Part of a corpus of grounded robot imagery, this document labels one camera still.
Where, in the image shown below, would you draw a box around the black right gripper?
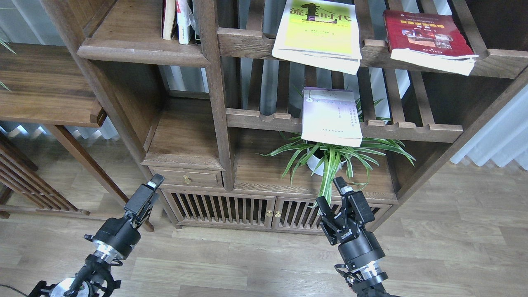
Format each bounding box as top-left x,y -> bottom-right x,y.
316,177 -> 388,285

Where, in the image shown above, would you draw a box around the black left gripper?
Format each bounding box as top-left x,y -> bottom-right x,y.
84,174 -> 165,261

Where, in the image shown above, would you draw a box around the red cover book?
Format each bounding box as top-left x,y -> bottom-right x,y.
383,10 -> 477,76

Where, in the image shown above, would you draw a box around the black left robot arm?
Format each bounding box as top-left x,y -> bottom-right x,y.
29,174 -> 165,297

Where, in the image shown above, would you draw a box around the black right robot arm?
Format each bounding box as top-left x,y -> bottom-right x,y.
316,177 -> 390,297

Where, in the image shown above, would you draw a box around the white curtain behind shelf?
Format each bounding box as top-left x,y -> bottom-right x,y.
159,0 -> 450,120

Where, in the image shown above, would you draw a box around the brass drawer knob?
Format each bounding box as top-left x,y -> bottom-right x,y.
183,175 -> 192,184

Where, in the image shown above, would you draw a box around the spider plant green leaves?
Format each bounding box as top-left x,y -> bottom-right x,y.
268,87 -> 415,202

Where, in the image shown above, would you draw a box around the white plant pot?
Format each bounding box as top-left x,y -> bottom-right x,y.
307,150 -> 347,178

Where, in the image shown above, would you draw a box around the pale purple cover book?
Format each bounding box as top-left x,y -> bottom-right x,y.
301,87 -> 363,147

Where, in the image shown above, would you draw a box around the dark wooden bookshelf cabinet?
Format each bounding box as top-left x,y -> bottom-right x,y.
41,0 -> 527,233

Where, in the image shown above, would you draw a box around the slatted wooden rack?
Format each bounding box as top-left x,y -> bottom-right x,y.
0,134 -> 90,217

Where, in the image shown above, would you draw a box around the brown wooden side table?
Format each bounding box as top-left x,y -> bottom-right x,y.
1,43 -> 128,207

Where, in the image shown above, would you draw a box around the yellow green cover book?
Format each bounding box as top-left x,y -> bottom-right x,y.
272,0 -> 362,75

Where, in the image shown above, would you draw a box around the white red upright book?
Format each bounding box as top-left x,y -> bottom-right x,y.
177,0 -> 195,45

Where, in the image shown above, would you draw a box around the tan upright book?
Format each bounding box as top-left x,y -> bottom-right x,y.
161,0 -> 177,40

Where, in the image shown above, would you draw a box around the dark upright book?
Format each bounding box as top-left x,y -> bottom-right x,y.
191,0 -> 201,45

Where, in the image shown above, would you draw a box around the white curtain right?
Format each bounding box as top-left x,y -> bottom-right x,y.
450,86 -> 528,170

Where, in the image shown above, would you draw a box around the black floor cable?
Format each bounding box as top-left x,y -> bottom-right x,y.
0,285 -> 27,297

